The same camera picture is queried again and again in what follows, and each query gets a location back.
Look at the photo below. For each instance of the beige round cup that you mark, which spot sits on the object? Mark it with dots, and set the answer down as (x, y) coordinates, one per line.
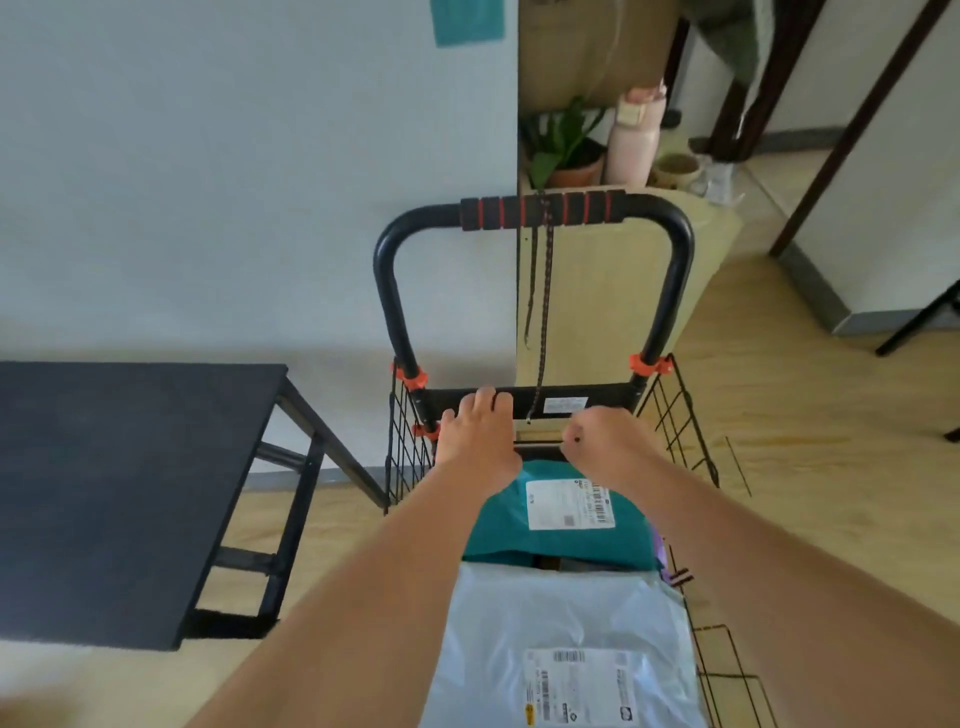
(675, 171)

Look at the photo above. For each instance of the plain teal package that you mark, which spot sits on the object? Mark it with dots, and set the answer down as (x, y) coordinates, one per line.
(495, 532)

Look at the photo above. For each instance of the beige cabinet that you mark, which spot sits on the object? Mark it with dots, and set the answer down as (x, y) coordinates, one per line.
(600, 300)

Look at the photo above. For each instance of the black low metal table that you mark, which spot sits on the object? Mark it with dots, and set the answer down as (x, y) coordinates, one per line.
(127, 487)

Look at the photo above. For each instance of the person's right forearm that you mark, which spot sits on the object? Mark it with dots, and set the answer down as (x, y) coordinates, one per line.
(810, 600)

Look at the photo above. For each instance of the person's right hand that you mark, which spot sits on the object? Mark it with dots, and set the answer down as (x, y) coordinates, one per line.
(611, 446)

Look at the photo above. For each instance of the white poly mailer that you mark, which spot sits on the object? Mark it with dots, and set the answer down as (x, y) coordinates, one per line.
(570, 607)

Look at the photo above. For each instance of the dark brown door frame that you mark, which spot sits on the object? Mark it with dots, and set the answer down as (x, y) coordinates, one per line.
(862, 127)

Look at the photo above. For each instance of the purple mailer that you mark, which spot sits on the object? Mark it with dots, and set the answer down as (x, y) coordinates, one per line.
(658, 547)

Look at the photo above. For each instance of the dark green draped cloth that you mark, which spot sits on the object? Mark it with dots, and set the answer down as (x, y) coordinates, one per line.
(727, 34)

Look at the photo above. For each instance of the teal wall poster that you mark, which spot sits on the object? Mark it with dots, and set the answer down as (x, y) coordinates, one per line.
(466, 21)

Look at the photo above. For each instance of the green potted plant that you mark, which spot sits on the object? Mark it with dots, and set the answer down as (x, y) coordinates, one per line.
(559, 142)

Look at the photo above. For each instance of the crumpled clear plastic wrapper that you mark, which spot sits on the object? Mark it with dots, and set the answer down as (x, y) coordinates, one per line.
(721, 184)

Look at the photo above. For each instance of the dark brown door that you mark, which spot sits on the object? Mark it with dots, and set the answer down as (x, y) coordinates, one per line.
(757, 82)

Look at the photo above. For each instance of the person's left hand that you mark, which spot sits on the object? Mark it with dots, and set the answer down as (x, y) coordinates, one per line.
(480, 442)

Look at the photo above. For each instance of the person's left forearm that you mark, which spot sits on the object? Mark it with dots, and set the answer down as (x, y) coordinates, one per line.
(352, 615)

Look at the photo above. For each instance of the pink bottle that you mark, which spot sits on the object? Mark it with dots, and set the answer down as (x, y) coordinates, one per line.
(634, 142)

